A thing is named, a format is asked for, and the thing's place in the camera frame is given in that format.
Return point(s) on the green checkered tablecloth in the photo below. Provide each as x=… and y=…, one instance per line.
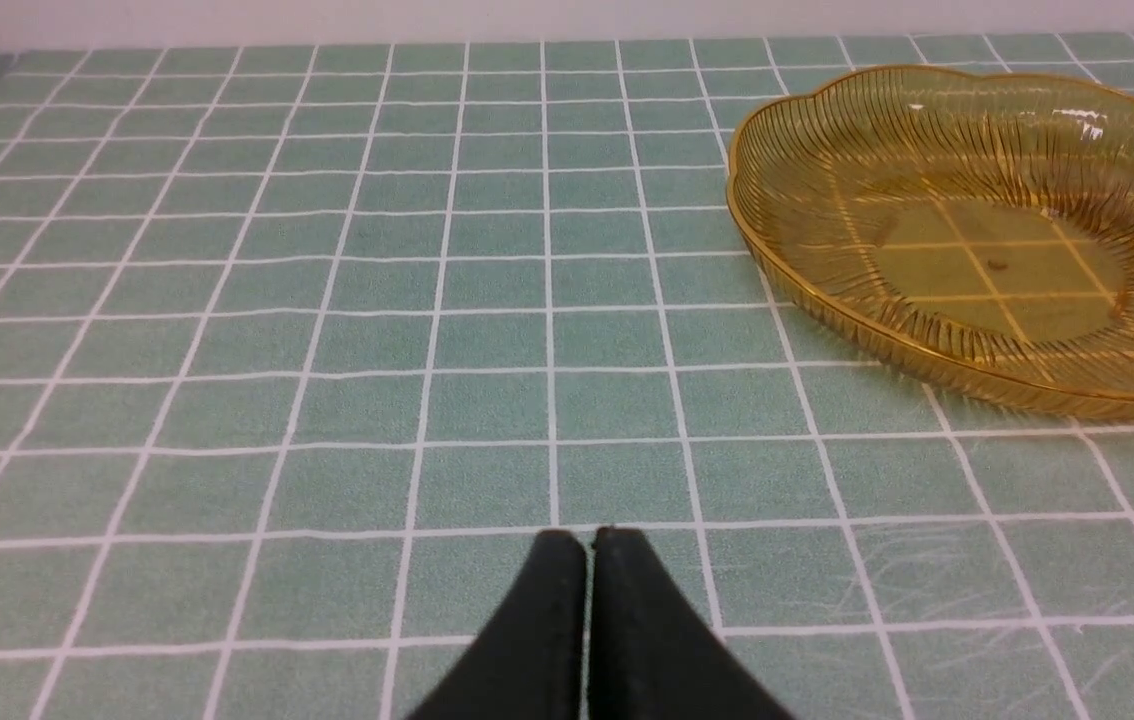
x=301, y=345

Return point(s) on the amber transparent plastic fruit plate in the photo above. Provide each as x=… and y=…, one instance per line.
x=976, y=232

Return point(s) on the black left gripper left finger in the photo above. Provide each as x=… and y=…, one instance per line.
x=526, y=663

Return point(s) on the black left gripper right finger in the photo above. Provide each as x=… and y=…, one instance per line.
x=650, y=654

